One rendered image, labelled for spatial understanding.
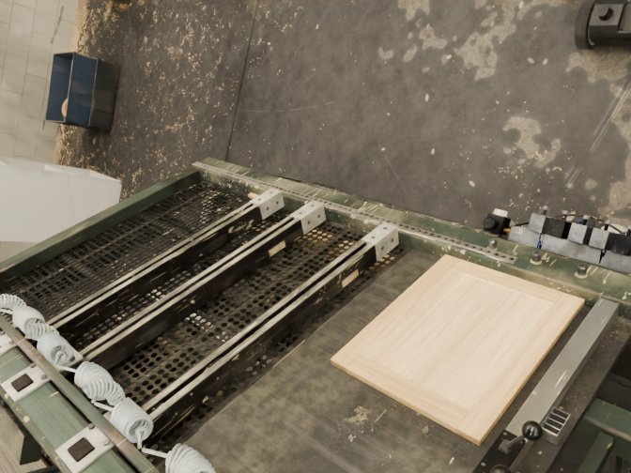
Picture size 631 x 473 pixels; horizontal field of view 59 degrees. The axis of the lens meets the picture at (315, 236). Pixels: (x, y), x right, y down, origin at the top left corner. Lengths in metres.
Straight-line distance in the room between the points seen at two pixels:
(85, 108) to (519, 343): 4.43
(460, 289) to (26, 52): 5.23
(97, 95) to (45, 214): 1.17
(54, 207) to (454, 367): 3.98
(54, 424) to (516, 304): 1.23
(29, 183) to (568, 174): 3.80
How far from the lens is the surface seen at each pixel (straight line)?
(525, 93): 2.80
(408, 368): 1.46
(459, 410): 1.37
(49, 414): 1.56
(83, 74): 5.32
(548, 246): 1.87
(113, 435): 1.18
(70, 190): 4.96
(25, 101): 6.24
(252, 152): 3.82
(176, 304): 1.78
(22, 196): 4.83
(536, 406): 1.36
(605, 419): 1.47
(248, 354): 1.55
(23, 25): 6.23
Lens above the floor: 2.52
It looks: 49 degrees down
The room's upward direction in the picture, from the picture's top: 86 degrees counter-clockwise
